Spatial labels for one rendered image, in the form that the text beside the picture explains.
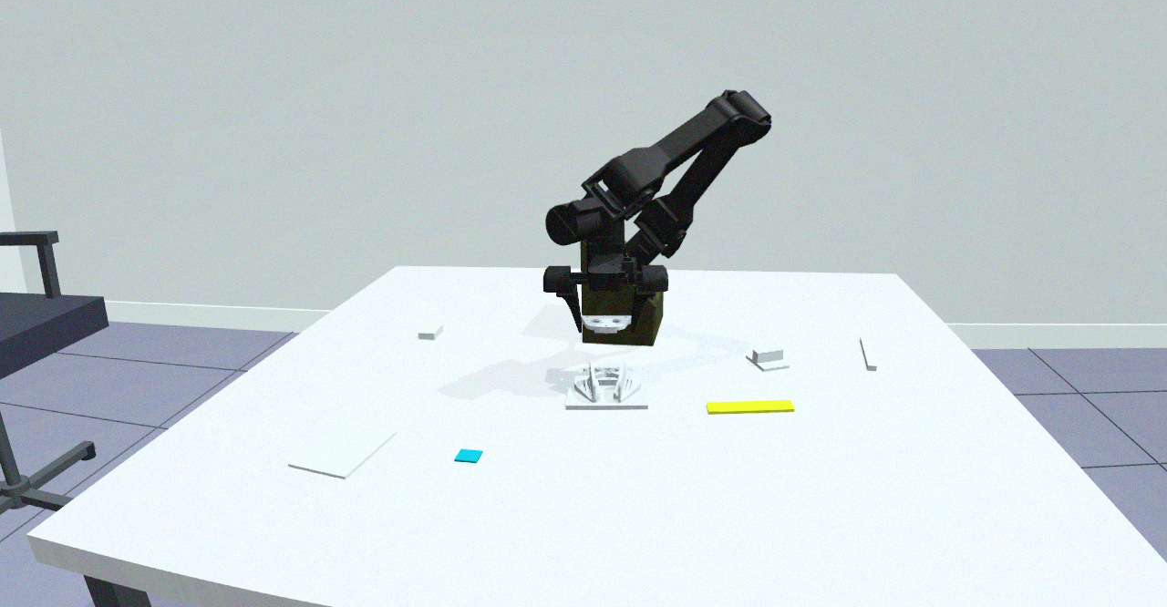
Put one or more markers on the yellow rectangular plate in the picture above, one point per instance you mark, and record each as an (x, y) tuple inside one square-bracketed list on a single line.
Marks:
[(779, 406)]

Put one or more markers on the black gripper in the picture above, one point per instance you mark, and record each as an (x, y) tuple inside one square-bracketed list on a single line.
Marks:
[(560, 280)]

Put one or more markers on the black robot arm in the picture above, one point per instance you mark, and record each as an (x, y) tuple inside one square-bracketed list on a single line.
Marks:
[(727, 123)]

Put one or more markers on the cyan flat plate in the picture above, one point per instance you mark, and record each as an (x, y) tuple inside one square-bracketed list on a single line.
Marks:
[(471, 456)]

